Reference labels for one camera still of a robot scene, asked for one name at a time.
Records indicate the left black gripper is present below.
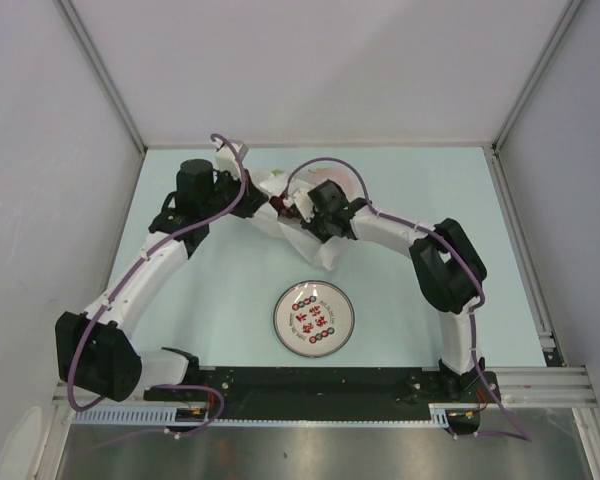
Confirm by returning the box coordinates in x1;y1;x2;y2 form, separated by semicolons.
201;166;268;221

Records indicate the white plastic bag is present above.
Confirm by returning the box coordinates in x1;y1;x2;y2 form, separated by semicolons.
247;168;362;271

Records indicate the dark red fake fruit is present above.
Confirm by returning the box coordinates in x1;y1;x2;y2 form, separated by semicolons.
269;196;302;220

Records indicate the round printed plate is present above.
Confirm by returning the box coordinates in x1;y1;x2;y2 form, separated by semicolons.
272;281;355;358

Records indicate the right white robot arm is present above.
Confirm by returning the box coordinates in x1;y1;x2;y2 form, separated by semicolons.
288;180;487;401

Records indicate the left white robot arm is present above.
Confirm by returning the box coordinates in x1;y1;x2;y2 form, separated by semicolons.
55;157;268;411

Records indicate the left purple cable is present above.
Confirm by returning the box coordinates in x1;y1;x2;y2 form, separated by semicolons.
67;132;249;446

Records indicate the purple cable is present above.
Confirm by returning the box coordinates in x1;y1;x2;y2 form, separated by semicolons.
284;157;531;442
67;132;249;446

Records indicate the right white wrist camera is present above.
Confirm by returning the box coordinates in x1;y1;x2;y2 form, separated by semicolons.
284;187;315;223

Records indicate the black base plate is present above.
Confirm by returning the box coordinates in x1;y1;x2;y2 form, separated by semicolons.
143;365;502;435

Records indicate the right aluminium frame post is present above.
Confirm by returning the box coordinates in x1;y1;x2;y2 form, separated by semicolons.
489;0;589;154

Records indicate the aluminium frame post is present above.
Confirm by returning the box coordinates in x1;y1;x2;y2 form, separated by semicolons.
53;0;148;156
489;0;589;154

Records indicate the white slotted cable duct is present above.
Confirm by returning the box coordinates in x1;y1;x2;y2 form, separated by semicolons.
73;406;449;428

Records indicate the left aluminium frame post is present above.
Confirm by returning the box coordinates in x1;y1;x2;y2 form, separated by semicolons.
53;0;148;156

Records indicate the aluminium front rail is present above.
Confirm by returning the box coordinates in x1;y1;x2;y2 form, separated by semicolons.
52;364;596;407

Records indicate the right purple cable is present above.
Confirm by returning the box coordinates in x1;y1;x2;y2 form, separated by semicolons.
284;157;531;442

